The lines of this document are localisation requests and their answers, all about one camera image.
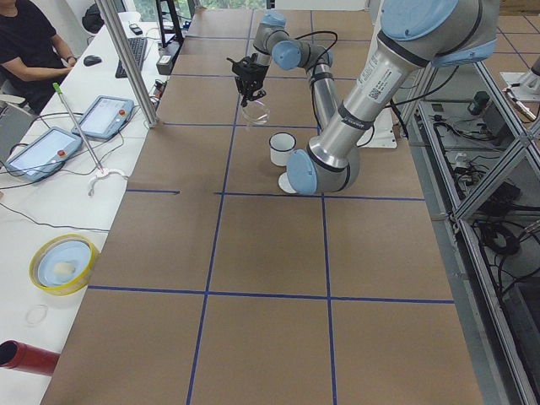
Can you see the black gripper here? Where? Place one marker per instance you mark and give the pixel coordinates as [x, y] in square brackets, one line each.
[252, 80]

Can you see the clear glass funnel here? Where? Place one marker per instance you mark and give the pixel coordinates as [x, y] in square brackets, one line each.
[255, 113]

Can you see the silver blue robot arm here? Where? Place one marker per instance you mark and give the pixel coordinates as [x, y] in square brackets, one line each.
[412, 36]

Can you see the white enamel mug blue rim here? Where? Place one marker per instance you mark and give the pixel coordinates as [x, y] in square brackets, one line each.
[281, 145]

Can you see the black keyboard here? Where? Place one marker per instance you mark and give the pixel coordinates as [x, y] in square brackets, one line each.
[138, 47]

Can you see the far teach pendant tablet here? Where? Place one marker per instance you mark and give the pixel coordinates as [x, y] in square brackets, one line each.
[106, 117]

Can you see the teach pendant tablet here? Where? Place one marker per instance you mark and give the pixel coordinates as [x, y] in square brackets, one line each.
[45, 155]
[106, 117]

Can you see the white hook clamp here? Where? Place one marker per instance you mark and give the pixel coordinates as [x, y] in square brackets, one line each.
[101, 175]

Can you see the black computer mouse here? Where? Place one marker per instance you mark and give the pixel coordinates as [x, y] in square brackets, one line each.
[91, 60]

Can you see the brown paper table cover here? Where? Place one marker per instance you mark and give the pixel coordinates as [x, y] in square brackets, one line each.
[215, 287]

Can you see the near teach pendant tablet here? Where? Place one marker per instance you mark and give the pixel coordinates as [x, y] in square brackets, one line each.
[45, 155]

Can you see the person in black shirt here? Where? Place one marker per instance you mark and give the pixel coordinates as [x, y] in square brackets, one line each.
[33, 55]

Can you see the blue plate with dough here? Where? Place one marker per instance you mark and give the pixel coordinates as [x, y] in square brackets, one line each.
[63, 262]

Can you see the yellow tape roll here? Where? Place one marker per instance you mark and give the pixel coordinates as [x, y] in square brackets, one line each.
[79, 282]

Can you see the red cylinder tube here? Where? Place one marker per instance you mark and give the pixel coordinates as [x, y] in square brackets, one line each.
[27, 358]

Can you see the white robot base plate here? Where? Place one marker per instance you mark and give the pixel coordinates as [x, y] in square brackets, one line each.
[383, 137]

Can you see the aluminium frame post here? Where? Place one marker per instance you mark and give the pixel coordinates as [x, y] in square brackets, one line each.
[114, 25]

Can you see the silver rod green handle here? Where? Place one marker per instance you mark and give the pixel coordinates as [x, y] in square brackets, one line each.
[57, 88]

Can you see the aluminium frame rack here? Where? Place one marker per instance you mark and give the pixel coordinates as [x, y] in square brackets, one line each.
[474, 131]

